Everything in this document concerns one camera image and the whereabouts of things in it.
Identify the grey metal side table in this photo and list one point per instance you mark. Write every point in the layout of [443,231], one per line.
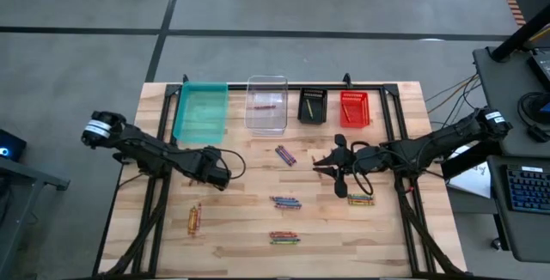
[26,172]

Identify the teal plastic bin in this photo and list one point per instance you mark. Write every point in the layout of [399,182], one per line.
[202,117]

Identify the black laptop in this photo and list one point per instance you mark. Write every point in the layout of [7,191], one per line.
[541,71]

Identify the black keyboard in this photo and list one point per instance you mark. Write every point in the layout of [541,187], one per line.
[528,190]

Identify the black mesh basket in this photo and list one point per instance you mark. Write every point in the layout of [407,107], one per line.
[320,114]

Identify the black clamp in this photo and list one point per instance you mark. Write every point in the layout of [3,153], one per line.
[346,79]
[185,78]

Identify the black diagonal pole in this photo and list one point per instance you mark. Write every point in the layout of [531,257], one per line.
[520,35]

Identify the black caster wheel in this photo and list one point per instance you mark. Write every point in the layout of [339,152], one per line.
[496,244]

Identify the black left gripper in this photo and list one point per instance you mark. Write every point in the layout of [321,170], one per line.
[212,168]

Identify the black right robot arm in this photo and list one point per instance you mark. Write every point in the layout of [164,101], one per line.
[442,136]

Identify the red mesh basket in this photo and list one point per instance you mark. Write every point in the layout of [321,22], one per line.
[358,114]

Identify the grey keyboard shelf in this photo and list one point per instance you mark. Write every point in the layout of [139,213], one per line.
[524,237]

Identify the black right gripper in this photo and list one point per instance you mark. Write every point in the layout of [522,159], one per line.
[365,162]

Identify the clear plastic bin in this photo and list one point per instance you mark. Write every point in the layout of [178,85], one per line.
[266,125]

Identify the grey computer desk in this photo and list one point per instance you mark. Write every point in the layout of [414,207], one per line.
[502,99]

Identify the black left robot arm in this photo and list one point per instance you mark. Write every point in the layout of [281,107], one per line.
[142,147]

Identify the black device blue light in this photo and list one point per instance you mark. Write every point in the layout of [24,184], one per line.
[15,142]

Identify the white paper sheet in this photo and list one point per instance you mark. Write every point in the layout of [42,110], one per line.
[472,181]

